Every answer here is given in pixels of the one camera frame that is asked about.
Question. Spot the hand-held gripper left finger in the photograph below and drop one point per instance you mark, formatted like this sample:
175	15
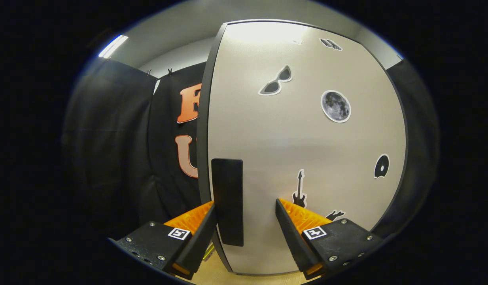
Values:
198	241

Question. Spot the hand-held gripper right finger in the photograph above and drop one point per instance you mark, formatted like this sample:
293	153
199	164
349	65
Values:
293	237

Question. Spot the ceiling light strip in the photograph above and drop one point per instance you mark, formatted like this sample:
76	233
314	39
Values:
113	46

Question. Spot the black backdrop cloth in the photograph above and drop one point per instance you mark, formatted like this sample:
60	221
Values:
109	158

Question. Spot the yellow edged book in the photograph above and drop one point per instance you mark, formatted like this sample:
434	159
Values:
208	251

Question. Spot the grey shoe cabinet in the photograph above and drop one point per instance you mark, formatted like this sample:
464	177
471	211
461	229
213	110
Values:
202	138

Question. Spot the row of backdrop clips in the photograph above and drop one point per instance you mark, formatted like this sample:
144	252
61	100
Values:
169	71

